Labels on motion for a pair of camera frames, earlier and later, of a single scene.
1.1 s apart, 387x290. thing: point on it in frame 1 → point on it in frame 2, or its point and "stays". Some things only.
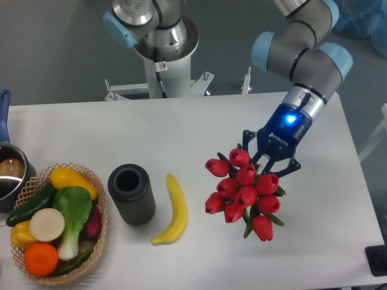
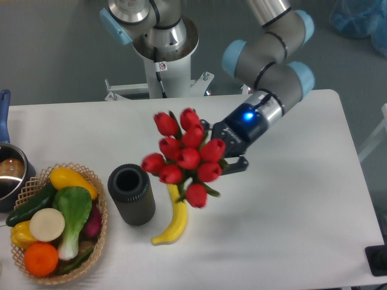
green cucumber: x=45 y=199 stays
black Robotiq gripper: x=278 y=139 → x=236 y=130
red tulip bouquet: x=243 y=194 → x=187 y=159
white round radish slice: x=47 y=225 stays
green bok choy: x=75 y=204 stays
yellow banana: x=179 y=204 stays
